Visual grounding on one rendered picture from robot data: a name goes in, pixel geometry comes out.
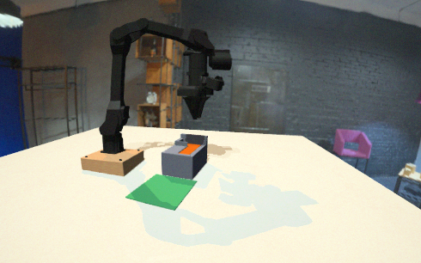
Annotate orange l-shaped part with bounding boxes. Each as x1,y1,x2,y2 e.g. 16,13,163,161
180,144,200,155

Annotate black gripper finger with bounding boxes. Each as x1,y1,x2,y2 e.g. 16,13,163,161
183,97,204,119
198,97,210,118

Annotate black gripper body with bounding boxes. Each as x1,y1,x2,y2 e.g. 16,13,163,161
177,68,214,98

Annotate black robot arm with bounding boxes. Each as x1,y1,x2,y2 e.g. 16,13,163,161
99,18,232,154

